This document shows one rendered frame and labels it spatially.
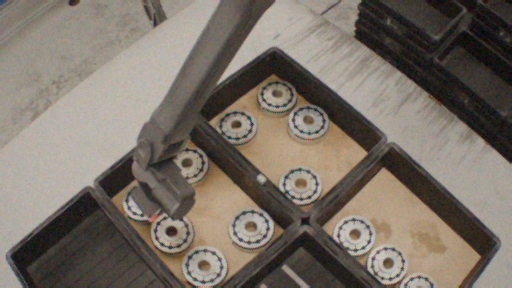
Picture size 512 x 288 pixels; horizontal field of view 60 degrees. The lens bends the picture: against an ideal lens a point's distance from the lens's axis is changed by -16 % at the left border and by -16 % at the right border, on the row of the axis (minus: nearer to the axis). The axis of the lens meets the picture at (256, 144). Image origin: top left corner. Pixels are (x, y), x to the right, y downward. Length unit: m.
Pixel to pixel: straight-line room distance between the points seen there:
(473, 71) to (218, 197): 1.39
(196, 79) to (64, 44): 2.15
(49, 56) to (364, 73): 1.80
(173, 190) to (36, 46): 2.18
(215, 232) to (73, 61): 1.75
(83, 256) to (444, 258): 0.88
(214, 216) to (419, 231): 0.50
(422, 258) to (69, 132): 1.08
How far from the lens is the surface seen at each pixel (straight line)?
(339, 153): 1.32
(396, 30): 2.12
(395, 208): 1.28
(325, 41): 1.72
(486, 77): 2.28
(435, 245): 1.27
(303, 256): 1.19
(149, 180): 0.92
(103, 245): 1.25
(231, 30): 0.72
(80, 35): 2.89
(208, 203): 1.24
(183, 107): 0.81
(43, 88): 2.72
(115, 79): 1.67
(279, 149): 1.31
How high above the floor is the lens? 1.96
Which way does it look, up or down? 59 degrees down
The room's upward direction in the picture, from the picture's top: straight up
